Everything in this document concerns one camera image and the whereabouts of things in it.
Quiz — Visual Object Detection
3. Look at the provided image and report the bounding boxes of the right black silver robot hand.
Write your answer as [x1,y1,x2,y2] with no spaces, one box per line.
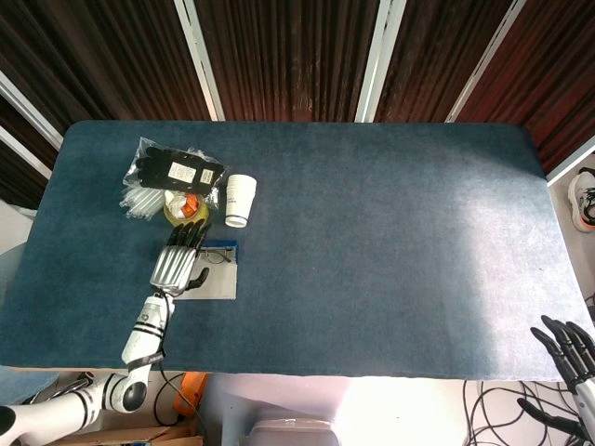
[517,314,595,440]

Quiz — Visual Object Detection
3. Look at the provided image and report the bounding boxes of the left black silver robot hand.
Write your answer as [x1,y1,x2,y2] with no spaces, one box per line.
[148,218,213,297]

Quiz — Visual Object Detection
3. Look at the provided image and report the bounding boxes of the black eyeglasses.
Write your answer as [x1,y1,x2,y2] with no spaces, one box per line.
[197,248,235,265]

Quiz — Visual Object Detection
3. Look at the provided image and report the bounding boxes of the blue rectangular box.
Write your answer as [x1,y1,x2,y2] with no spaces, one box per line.
[174,239,241,301]

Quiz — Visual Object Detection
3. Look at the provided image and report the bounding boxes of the yellow tape roll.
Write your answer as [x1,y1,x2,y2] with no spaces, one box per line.
[162,192,211,229]

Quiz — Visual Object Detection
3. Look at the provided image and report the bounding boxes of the crumpled white orange wrapper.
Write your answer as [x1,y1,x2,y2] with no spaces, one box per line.
[164,189,204,218]

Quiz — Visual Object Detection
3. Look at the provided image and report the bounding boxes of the bag of clear tubes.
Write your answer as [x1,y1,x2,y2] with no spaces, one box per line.
[118,185,168,222]

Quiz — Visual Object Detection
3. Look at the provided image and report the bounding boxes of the white paper cup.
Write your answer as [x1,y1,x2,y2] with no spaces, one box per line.
[224,174,258,229]

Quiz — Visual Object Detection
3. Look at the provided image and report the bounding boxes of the bag of black gloves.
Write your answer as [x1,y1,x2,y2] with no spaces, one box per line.
[123,136,232,210]

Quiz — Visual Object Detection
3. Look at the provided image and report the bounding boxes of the orange tool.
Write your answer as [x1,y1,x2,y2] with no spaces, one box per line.
[172,371,209,417]

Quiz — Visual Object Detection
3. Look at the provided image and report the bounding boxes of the white orange sneaker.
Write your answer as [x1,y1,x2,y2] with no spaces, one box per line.
[567,169,595,233]

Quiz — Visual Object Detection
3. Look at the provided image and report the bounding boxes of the cardboard box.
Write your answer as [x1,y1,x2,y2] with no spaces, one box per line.
[46,425,205,446]

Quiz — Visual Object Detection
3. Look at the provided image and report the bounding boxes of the blue denim fabric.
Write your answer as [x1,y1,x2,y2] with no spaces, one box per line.
[0,366,60,405]

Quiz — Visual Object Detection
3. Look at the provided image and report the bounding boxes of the blue table cloth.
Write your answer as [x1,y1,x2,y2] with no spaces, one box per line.
[0,120,595,382]

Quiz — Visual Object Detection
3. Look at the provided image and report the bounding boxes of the grey plastic bin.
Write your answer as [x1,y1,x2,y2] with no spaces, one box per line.
[245,417,343,446]

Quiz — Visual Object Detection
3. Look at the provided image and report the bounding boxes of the brown pleated screen panel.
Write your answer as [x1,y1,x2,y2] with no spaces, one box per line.
[185,0,385,123]
[457,0,595,176]
[376,0,517,123]
[0,0,213,210]

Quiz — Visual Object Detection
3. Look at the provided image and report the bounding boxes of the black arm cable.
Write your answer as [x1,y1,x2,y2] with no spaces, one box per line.
[152,291,205,427]

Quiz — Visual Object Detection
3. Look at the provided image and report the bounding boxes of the black floor cable tangle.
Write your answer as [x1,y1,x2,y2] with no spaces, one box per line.
[462,380,595,446]

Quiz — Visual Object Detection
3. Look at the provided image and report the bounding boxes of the white screen frame post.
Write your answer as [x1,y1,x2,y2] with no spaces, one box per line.
[445,0,529,123]
[546,137,595,187]
[0,125,52,180]
[174,0,227,122]
[355,0,408,123]
[0,69,64,150]

